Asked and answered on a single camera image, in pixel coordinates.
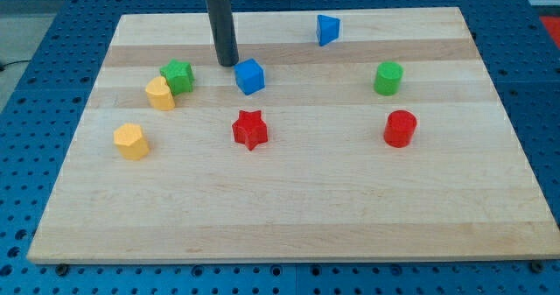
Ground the yellow hexagon block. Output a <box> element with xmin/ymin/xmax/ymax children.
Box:
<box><xmin>113</xmin><ymin>123</ymin><xmax>151</xmax><ymax>160</ymax></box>

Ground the red star block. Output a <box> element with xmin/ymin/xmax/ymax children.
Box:
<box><xmin>232</xmin><ymin>110</ymin><xmax>269</xmax><ymax>151</ymax></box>

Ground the red cylinder block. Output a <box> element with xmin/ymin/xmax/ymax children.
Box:
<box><xmin>383</xmin><ymin>110</ymin><xmax>417</xmax><ymax>148</ymax></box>

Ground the light wooden board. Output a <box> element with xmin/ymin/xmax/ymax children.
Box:
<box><xmin>28</xmin><ymin>7</ymin><xmax>559</xmax><ymax>264</ymax></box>

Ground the green star block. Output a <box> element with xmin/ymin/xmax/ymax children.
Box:
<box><xmin>159</xmin><ymin>59</ymin><xmax>194</xmax><ymax>95</ymax></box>

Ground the black cable on floor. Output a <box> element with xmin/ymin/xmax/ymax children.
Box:
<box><xmin>0</xmin><ymin>59</ymin><xmax>30</xmax><ymax>73</ymax></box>

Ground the blue cube block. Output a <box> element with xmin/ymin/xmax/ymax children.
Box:
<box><xmin>234</xmin><ymin>59</ymin><xmax>265</xmax><ymax>95</ymax></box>

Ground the green cylinder block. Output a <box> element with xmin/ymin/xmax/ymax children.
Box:
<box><xmin>374</xmin><ymin>61</ymin><xmax>403</xmax><ymax>96</ymax></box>

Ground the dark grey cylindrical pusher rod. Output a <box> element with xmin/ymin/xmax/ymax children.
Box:
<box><xmin>206</xmin><ymin>0</ymin><xmax>239</xmax><ymax>67</ymax></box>

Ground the yellow heart block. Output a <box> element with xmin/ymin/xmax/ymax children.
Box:
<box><xmin>144</xmin><ymin>76</ymin><xmax>175</xmax><ymax>111</ymax></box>

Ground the blue triangular prism block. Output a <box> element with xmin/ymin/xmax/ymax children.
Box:
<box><xmin>316</xmin><ymin>14</ymin><xmax>340</xmax><ymax>46</ymax></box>

